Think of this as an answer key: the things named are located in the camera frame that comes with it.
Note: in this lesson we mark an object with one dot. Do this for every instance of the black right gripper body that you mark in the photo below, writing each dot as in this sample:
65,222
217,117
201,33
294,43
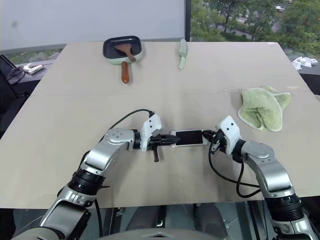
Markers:
218,143

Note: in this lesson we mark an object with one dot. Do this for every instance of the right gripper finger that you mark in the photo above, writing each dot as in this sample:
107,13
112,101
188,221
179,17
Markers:
209,133
210,140

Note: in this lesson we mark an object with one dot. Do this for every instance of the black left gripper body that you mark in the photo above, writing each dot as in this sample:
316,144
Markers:
154,143

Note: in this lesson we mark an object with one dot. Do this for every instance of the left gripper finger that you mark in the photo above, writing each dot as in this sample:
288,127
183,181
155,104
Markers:
168,142
170,137

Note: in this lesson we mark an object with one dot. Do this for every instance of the white smartphone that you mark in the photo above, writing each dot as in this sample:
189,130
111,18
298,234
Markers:
189,137

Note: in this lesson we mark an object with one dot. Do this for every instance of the green terry towel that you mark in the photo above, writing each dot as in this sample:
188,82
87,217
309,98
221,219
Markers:
260,107

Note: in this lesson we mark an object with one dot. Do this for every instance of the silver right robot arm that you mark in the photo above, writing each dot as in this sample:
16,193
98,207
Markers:
270,165

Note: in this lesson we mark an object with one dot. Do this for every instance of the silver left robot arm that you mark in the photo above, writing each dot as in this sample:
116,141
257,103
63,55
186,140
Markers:
100,155

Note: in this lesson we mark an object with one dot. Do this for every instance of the dark rounded shape under table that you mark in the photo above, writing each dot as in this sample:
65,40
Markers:
211,220

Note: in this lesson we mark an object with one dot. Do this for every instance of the pale green brush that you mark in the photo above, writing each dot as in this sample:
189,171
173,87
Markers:
182,50

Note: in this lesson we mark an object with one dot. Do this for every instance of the grey robot torso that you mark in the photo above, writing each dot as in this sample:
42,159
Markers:
160,236

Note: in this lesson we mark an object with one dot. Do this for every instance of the brown wooden spatula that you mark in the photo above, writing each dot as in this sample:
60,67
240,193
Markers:
126,50

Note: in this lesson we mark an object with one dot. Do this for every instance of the white crumpled wrapping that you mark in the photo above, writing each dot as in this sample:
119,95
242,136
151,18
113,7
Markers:
303,62

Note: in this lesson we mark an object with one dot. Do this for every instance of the green trees outside window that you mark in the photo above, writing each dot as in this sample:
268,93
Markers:
250,20

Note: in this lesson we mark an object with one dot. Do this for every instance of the white power strip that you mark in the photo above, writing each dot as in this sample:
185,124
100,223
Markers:
33,69

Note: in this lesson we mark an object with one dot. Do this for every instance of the white roller blind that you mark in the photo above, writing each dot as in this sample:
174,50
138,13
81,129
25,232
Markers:
87,17

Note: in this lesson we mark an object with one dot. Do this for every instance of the dark grey side table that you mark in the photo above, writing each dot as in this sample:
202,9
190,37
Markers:
27,77

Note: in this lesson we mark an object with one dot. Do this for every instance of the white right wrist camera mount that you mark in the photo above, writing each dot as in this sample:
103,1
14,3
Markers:
230,130

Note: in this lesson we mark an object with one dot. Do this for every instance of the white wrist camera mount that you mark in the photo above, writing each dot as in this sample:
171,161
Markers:
230,130
150,125

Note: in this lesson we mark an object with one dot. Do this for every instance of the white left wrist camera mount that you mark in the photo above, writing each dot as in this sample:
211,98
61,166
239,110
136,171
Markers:
150,125

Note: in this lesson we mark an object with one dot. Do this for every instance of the dark window frame post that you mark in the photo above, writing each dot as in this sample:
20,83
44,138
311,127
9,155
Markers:
187,20

